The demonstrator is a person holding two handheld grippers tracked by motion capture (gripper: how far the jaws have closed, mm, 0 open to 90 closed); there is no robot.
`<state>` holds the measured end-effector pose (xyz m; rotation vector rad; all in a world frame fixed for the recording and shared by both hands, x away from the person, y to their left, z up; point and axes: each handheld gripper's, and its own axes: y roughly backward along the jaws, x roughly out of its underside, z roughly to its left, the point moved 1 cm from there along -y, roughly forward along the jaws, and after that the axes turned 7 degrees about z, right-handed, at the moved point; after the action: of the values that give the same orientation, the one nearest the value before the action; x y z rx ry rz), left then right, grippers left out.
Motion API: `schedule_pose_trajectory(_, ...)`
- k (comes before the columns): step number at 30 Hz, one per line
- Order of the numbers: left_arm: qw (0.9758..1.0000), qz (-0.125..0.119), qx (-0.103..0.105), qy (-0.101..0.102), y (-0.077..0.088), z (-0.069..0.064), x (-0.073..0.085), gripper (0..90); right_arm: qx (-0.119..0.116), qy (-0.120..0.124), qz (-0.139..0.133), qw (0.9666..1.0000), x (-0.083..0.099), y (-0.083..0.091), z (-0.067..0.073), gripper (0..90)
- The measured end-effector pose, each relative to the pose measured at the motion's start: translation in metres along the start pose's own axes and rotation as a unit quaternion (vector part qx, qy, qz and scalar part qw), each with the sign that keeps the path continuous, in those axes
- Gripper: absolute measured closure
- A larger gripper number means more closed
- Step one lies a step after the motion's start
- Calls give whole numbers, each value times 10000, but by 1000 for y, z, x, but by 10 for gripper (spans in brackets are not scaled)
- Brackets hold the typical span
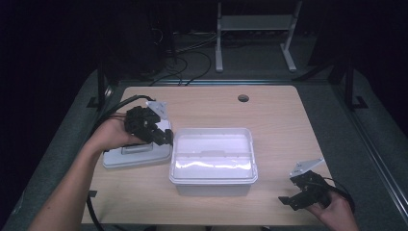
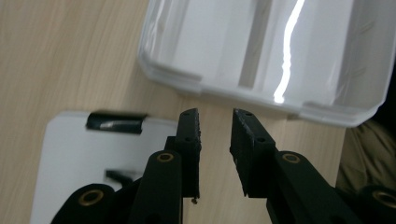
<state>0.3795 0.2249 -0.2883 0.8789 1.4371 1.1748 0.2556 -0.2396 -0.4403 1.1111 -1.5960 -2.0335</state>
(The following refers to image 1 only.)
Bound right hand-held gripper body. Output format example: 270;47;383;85
289;157;332;210

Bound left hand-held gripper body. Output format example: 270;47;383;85
123;100;169;143

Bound white box lid black handle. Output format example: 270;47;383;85
102;119;174;170

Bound white storage box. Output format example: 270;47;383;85
168;127;259;197

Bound person's left hand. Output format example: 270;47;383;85
86;112;146;154

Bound person's right hand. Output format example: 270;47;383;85
305;190;358;226

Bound white metal stand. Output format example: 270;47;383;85
215;0;303;73

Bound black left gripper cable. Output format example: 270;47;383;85
85;93;157;231

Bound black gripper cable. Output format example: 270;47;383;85
322;176;357;215
85;93;157;231

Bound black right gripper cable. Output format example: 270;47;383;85
322;176;357;215

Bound black frame post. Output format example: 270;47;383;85
86;61;114;112
344;59;370;112

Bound black floor cables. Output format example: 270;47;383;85
149;50;214;88

